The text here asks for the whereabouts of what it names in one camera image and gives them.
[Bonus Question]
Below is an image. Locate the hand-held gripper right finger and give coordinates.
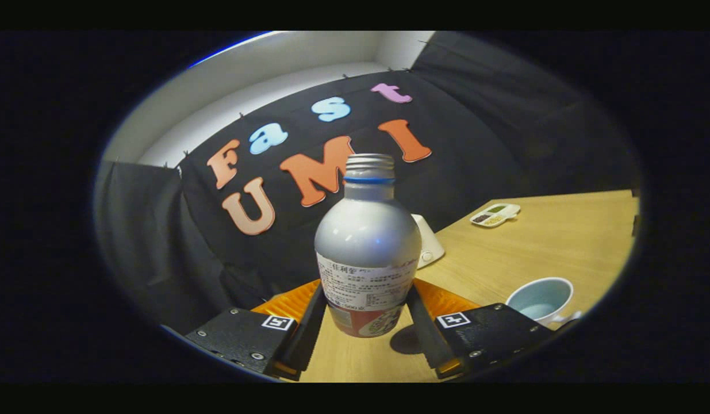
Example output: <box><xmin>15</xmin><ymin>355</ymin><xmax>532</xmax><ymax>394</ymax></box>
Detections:
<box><xmin>406</xmin><ymin>279</ymin><xmax>579</xmax><ymax>380</ymax></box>

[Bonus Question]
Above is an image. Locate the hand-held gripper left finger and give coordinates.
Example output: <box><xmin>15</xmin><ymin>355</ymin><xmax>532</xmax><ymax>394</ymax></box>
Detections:
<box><xmin>185</xmin><ymin>280</ymin><xmax>328</xmax><ymax>381</ymax></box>

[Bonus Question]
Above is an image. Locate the dark brown round coaster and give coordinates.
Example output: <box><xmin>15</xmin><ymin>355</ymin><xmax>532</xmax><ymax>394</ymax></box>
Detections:
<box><xmin>389</xmin><ymin>325</ymin><xmax>424</xmax><ymax>355</ymax></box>

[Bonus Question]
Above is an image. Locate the silver juice bottle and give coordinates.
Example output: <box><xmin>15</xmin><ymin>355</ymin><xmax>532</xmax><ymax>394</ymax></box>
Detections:
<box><xmin>314</xmin><ymin>153</ymin><xmax>423</xmax><ymax>338</ymax></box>

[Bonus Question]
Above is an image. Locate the white cup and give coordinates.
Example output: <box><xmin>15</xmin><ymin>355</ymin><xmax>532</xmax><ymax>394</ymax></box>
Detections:
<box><xmin>505</xmin><ymin>277</ymin><xmax>582</xmax><ymax>328</ymax></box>

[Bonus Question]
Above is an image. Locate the white toaster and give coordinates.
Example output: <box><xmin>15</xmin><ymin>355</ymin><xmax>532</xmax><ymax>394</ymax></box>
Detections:
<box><xmin>411</xmin><ymin>214</ymin><xmax>446</xmax><ymax>269</ymax></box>

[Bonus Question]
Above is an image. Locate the wooden table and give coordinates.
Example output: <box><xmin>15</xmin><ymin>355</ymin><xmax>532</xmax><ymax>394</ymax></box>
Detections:
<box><xmin>268</xmin><ymin>190</ymin><xmax>640</xmax><ymax>383</ymax></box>

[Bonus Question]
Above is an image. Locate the white divided snack tray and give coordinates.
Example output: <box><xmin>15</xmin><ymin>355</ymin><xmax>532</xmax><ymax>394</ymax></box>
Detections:
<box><xmin>470</xmin><ymin>203</ymin><xmax>521</xmax><ymax>228</ymax></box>

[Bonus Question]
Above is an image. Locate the black backdrop cloth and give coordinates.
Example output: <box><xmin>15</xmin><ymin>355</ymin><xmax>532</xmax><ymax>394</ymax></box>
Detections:
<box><xmin>93</xmin><ymin>32</ymin><xmax>643</xmax><ymax>334</ymax></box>

